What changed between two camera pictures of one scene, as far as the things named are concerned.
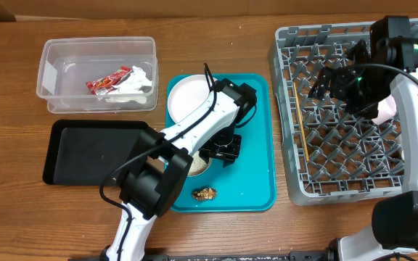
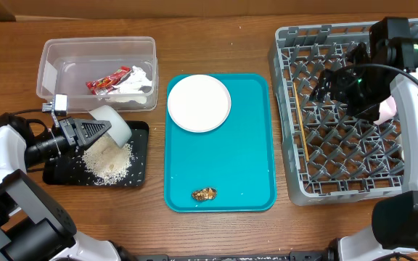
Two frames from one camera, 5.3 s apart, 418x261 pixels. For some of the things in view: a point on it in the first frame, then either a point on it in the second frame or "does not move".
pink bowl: (387, 110) does not move
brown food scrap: (206, 193) does not move
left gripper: (231, 153) → (81, 139)
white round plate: (187, 94) does not move
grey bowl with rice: (198, 165) → (119, 129)
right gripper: (342, 77) does not move
